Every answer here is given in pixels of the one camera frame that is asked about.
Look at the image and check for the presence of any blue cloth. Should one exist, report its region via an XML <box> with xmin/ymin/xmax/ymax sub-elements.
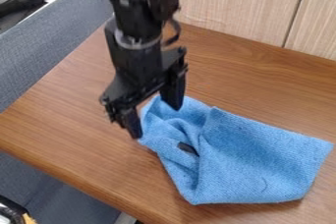
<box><xmin>138</xmin><ymin>94</ymin><xmax>336</xmax><ymax>206</ymax></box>

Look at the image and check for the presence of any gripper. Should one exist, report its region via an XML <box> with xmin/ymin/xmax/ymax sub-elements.
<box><xmin>98</xmin><ymin>18</ymin><xmax>190</xmax><ymax>140</ymax></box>

